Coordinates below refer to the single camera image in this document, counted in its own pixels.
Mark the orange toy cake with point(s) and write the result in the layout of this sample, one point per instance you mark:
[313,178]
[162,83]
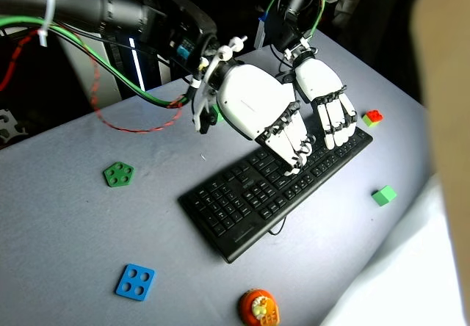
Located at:
[249,307]

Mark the small green block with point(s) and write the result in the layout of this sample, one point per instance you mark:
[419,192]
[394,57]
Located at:
[219,115]

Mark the black computer keyboard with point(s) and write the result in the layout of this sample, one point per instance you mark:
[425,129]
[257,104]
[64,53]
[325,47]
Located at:
[235,201]

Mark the white backdrop sheet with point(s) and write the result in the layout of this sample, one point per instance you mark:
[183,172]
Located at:
[404,267]

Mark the green pentagon block with holes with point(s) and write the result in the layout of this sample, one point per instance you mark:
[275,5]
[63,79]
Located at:
[119,174]

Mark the green cube block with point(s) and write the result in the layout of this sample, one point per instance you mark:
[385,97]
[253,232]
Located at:
[383,196]

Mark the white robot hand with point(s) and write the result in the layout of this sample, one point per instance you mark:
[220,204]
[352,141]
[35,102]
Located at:
[316,80]
[253,98]

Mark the red and green toy brick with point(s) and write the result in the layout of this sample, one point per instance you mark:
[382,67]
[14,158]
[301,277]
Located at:
[372,117]

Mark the black computer case lit strips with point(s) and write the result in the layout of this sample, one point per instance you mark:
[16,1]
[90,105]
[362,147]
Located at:
[150,69]

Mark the beige blurred panel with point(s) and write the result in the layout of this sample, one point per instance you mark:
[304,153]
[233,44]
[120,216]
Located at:
[451,120]

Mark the blue square block four holes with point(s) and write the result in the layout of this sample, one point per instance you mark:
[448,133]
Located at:
[135,282]

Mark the grey table cloth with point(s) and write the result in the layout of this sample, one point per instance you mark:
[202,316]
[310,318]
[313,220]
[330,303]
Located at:
[73,230]

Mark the grey box with blue tab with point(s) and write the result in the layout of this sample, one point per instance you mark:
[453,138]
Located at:
[261,34]

